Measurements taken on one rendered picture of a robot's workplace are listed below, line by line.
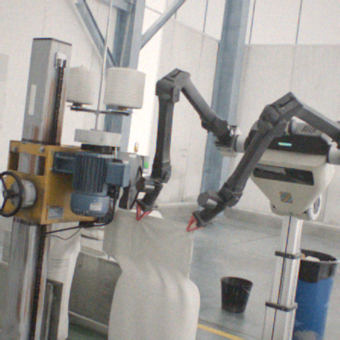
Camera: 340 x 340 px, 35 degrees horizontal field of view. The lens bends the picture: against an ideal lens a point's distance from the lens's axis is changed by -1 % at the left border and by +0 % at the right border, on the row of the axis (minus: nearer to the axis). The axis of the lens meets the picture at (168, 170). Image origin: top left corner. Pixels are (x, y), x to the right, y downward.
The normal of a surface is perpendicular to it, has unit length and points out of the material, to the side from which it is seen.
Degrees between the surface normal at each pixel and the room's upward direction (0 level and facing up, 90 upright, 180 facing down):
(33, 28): 90
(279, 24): 90
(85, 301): 90
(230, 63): 90
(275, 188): 130
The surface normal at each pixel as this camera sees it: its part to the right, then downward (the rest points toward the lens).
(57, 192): 0.82, 0.13
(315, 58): -0.56, -0.03
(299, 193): -0.51, 0.62
